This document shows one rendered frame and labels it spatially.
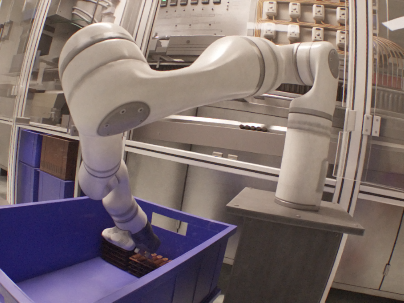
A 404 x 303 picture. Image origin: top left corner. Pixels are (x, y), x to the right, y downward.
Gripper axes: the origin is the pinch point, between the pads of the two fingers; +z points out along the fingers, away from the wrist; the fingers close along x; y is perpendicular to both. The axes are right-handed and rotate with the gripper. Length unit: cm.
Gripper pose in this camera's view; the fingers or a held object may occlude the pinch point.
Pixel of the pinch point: (150, 260)
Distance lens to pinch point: 83.9
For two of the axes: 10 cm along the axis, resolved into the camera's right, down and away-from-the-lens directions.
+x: -8.8, -1.7, 4.3
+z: 1.9, 7.1, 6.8
